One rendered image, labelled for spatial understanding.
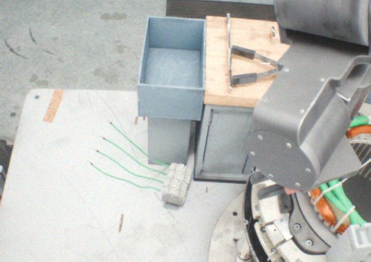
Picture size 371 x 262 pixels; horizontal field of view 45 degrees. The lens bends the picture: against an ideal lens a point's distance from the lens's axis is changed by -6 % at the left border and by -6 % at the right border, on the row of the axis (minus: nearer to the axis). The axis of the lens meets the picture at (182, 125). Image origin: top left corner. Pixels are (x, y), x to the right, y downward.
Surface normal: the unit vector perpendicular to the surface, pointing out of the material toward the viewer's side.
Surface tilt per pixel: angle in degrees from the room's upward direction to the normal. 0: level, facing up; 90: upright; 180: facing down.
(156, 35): 90
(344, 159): 2
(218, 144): 90
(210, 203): 0
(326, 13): 80
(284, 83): 22
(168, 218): 0
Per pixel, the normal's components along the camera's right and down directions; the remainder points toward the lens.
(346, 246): -0.99, 0.04
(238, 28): 0.05, -0.58
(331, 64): -0.25, -0.71
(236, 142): -0.04, 0.81
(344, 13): -0.64, 0.49
